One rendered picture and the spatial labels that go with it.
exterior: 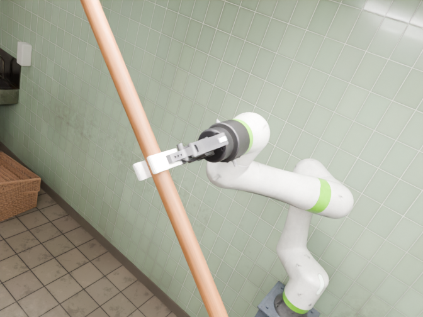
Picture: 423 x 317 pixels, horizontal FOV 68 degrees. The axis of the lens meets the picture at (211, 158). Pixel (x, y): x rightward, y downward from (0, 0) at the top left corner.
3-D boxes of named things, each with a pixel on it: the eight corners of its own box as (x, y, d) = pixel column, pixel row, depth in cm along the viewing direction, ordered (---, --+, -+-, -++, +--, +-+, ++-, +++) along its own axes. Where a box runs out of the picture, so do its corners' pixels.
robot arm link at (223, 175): (311, 168, 102) (326, 192, 93) (290, 192, 108) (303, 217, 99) (214, 136, 87) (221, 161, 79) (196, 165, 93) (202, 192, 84)
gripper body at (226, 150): (241, 152, 67) (219, 161, 60) (212, 164, 72) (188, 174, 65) (228, 120, 68) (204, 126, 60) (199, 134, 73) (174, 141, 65)
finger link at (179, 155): (187, 157, 57) (199, 152, 55) (169, 164, 52) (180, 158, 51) (184, 150, 57) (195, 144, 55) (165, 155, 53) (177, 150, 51)
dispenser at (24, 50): (31, 66, 292) (33, 45, 284) (21, 66, 285) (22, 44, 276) (26, 63, 296) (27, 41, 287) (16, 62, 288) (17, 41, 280)
